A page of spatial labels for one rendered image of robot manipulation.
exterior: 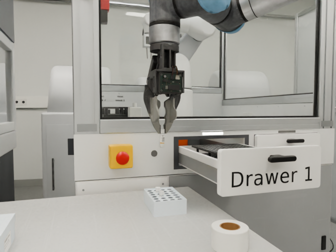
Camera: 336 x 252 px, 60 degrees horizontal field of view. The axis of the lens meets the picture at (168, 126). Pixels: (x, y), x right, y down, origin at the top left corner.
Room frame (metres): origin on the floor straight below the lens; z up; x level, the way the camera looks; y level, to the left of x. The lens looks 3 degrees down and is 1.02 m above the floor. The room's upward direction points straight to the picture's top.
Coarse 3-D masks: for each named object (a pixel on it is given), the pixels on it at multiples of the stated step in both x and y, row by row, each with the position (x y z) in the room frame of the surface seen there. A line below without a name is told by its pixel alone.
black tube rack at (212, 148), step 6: (210, 144) 1.00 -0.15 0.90; (216, 144) 1.00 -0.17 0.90; (222, 144) 1.00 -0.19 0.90; (228, 144) 1.00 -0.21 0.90; (234, 144) 1.01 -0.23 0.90; (240, 144) 1.00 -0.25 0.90; (198, 150) 0.97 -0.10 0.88; (204, 150) 0.88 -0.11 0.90; (210, 150) 0.86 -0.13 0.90; (216, 150) 0.86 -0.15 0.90; (216, 156) 0.93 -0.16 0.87
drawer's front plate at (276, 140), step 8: (256, 136) 1.07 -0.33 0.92; (264, 136) 1.07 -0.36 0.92; (272, 136) 1.08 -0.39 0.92; (280, 136) 1.09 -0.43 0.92; (288, 136) 1.10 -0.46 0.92; (296, 136) 1.11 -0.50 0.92; (304, 136) 1.13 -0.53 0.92; (312, 136) 1.14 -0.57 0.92; (256, 144) 1.06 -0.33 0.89; (264, 144) 1.07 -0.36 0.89; (272, 144) 1.08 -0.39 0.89; (280, 144) 1.09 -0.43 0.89; (288, 144) 1.10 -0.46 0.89; (296, 144) 1.11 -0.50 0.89; (304, 144) 1.13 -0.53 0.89; (312, 144) 1.14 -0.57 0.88
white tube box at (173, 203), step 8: (144, 192) 0.80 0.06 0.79; (152, 192) 0.79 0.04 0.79; (168, 192) 0.78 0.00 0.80; (176, 192) 0.78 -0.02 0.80; (144, 200) 0.80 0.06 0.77; (152, 200) 0.70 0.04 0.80; (160, 200) 0.71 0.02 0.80; (168, 200) 0.70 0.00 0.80; (176, 200) 0.71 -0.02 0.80; (184, 200) 0.71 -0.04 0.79; (152, 208) 0.70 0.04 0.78; (160, 208) 0.70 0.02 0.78; (168, 208) 0.70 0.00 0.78; (176, 208) 0.71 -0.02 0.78; (184, 208) 0.71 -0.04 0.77
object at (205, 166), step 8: (184, 152) 0.94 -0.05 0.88; (192, 152) 0.88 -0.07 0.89; (200, 152) 1.03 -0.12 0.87; (184, 160) 0.93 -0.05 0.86; (192, 160) 0.87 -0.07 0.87; (200, 160) 0.82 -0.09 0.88; (208, 160) 0.77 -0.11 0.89; (216, 160) 0.72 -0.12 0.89; (192, 168) 0.87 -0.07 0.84; (200, 168) 0.81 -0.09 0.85; (208, 168) 0.76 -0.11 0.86; (216, 168) 0.72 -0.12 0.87; (208, 176) 0.76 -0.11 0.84; (216, 176) 0.72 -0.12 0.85
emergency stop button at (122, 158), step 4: (120, 152) 0.86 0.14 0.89; (124, 152) 0.87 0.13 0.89; (116, 156) 0.86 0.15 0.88; (120, 156) 0.86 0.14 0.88; (124, 156) 0.86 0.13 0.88; (128, 156) 0.87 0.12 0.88; (116, 160) 0.86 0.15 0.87; (120, 160) 0.86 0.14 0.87; (124, 160) 0.86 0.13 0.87; (128, 160) 0.87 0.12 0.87
